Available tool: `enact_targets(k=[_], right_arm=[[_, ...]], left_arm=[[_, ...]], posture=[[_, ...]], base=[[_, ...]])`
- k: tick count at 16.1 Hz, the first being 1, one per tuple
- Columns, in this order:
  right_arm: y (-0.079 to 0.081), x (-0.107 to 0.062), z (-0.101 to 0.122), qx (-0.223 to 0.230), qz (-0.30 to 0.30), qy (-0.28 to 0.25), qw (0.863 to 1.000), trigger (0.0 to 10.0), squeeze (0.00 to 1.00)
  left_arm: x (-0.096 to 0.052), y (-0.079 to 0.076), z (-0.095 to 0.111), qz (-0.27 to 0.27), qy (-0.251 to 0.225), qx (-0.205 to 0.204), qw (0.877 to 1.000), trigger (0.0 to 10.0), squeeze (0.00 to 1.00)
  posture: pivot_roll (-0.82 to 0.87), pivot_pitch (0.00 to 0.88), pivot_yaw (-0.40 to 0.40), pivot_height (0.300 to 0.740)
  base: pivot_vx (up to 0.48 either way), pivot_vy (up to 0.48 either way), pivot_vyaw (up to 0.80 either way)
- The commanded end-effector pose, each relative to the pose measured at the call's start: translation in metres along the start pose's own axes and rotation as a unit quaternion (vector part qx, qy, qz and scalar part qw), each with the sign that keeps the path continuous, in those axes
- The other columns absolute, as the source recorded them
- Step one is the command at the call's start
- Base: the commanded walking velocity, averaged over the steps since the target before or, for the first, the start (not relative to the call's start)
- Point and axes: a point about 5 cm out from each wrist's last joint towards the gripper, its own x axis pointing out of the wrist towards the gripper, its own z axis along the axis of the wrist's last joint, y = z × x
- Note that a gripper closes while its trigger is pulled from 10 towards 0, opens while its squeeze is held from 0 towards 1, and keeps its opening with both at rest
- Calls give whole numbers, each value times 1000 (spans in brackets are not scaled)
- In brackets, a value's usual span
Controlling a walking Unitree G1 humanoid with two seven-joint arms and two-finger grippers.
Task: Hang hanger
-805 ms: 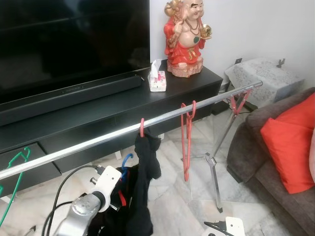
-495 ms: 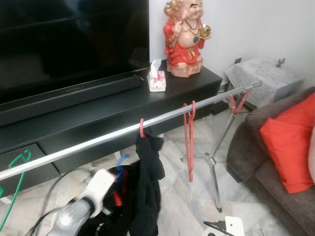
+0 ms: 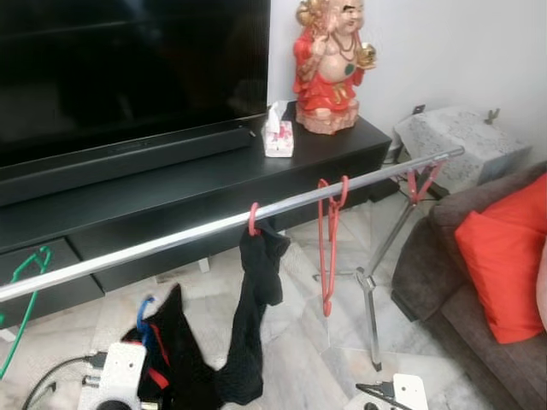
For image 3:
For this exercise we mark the black shorts red stripe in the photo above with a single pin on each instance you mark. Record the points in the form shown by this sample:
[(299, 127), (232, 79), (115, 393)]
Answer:
[(179, 359)]

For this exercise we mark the blue plastic hanger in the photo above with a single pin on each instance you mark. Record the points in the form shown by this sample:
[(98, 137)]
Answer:
[(145, 316)]

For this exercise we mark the red plastic hanger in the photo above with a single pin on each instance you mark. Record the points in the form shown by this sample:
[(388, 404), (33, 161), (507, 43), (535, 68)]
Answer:
[(329, 248), (253, 218), (419, 184)]

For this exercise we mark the green plastic hanger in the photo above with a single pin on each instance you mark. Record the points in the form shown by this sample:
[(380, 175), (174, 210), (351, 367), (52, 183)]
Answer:
[(30, 299)]

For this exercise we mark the red square cushion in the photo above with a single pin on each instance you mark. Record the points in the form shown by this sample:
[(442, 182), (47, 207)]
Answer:
[(504, 256)]

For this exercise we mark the white patterned covered box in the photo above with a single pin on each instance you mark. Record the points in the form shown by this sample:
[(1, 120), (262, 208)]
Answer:
[(466, 145)]

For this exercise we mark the dark grey fabric sofa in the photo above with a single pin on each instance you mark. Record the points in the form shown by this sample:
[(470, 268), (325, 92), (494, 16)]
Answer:
[(479, 282)]

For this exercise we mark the red laughing Buddha statue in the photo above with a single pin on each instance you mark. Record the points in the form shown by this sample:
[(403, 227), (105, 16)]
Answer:
[(329, 68)]

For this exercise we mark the pink white tissue box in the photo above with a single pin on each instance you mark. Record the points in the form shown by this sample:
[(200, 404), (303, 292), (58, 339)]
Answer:
[(278, 137)]

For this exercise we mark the black T-shirt green logo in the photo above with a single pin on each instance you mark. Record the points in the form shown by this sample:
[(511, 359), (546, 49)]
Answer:
[(252, 316)]

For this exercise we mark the black television console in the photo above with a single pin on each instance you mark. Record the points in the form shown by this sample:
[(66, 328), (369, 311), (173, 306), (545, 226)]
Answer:
[(214, 192)]

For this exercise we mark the silver metal clothes rack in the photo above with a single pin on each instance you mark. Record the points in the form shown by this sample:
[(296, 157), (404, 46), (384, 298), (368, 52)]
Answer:
[(214, 225)]

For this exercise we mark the black soundbar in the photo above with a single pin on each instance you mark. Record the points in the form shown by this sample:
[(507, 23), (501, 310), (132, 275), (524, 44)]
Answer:
[(128, 162)]

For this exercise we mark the black flat television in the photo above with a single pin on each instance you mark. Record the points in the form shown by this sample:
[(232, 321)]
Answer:
[(128, 60)]

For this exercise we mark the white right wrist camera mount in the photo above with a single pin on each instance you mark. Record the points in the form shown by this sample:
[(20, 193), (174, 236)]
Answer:
[(408, 391)]

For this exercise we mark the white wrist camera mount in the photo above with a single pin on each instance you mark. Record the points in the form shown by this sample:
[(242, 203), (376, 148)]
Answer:
[(408, 391), (115, 376)]

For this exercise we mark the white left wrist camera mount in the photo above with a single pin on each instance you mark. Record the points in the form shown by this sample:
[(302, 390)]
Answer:
[(115, 376)]

